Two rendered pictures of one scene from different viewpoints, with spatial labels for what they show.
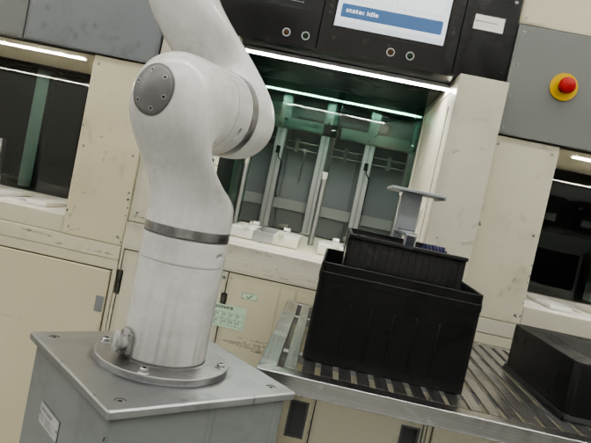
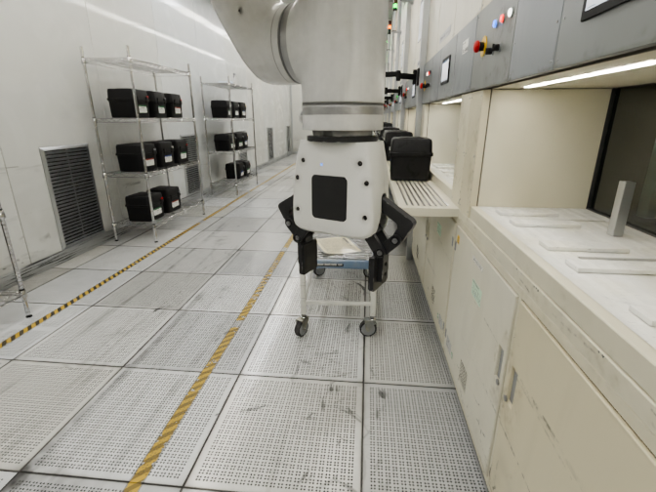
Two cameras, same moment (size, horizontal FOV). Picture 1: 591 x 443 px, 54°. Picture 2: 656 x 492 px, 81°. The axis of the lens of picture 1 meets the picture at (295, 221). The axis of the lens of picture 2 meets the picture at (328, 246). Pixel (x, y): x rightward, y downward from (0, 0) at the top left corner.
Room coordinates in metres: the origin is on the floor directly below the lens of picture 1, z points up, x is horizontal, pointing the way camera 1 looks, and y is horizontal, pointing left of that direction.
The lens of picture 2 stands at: (1.11, 0.26, 1.18)
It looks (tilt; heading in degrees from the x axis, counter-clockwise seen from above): 19 degrees down; 92
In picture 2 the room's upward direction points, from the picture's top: straight up
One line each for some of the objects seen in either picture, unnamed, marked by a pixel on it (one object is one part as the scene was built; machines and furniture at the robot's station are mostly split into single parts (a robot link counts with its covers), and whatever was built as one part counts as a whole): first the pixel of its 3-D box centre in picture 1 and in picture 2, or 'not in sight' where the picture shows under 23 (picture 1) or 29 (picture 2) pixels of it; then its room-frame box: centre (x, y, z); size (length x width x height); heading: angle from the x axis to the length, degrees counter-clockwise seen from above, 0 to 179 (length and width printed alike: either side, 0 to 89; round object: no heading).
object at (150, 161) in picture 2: not in sight; (138, 156); (-0.96, 4.07, 0.81); 0.30 x 0.28 x 0.26; 82
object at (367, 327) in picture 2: not in sight; (343, 268); (1.10, 2.60, 0.24); 0.97 x 0.52 x 0.48; 89
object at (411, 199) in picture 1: (395, 272); not in sight; (1.10, -0.21, 0.93); 0.24 x 0.20 x 0.32; 176
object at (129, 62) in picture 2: not in sight; (154, 146); (-0.95, 4.43, 0.89); 1.22 x 0.47 x 1.77; 87
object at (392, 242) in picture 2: not in sight; (388, 261); (1.15, 0.65, 1.03); 0.03 x 0.03 x 0.07; 62
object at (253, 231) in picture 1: (266, 232); not in sight; (1.81, 0.08, 0.89); 0.22 x 0.21 x 0.04; 177
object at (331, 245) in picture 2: not in sight; (337, 244); (1.07, 2.42, 0.47); 0.31 x 0.23 x 0.02; 108
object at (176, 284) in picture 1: (173, 298); not in sight; (0.82, 0.15, 0.85); 0.19 x 0.19 x 0.18
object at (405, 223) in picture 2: not in sight; (380, 215); (1.14, 0.65, 1.08); 0.08 x 0.01 x 0.06; 152
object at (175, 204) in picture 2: not in sight; (164, 198); (-0.92, 4.44, 0.31); 0.30 x 0.28 x 0.26; 85
